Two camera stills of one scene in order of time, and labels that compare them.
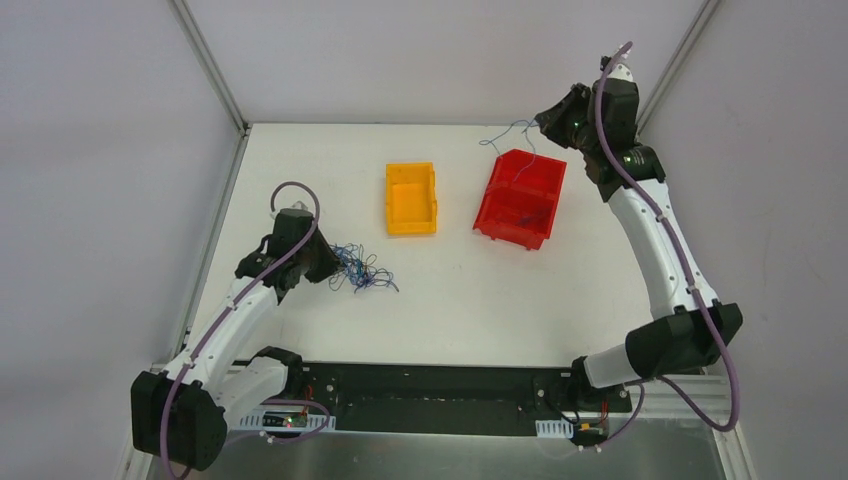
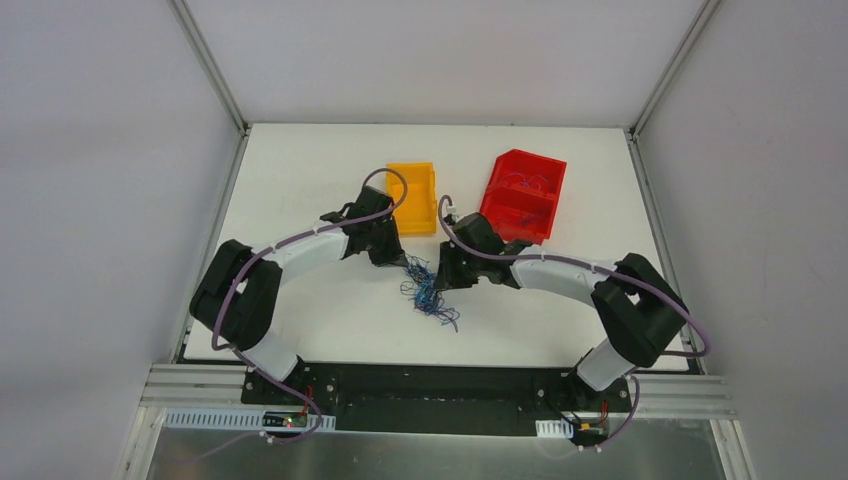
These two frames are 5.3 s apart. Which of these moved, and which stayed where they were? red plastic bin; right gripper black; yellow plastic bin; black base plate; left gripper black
Moved: right gripper black; left gripper black
Stayed: yellow plastic bin; black base plate; red plastic bin
